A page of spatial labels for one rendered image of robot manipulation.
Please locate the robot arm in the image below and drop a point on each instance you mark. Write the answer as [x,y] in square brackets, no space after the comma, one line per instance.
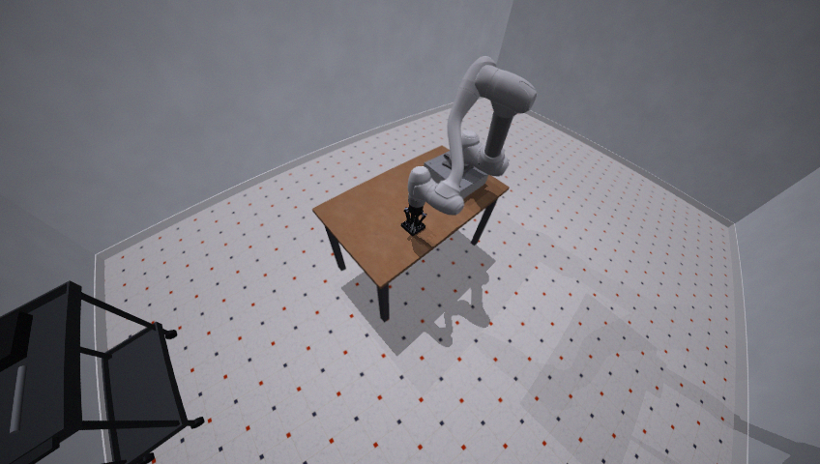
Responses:
[509,94]

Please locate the black knob box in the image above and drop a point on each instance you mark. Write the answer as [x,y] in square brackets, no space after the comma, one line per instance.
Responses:
[407,227]

